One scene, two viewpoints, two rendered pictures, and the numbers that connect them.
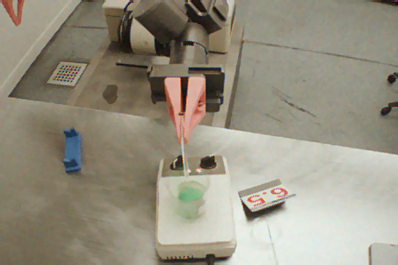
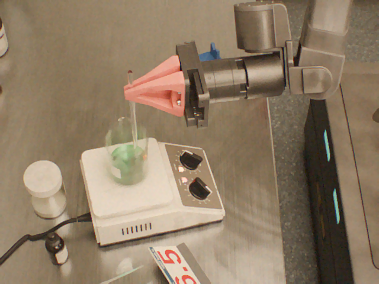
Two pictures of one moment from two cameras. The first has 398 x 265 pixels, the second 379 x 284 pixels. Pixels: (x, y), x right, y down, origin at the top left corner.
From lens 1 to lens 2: 68 cm
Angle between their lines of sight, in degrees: 43
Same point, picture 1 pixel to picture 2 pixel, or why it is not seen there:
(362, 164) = not seen: outside the picture
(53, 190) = (141, 65)
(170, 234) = (92, 160)
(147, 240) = not seen: hidden behind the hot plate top
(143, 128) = (251, 124)
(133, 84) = not seen: outside the picture
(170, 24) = (241, 35)
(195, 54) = (224, 73)
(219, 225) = (109, 201)
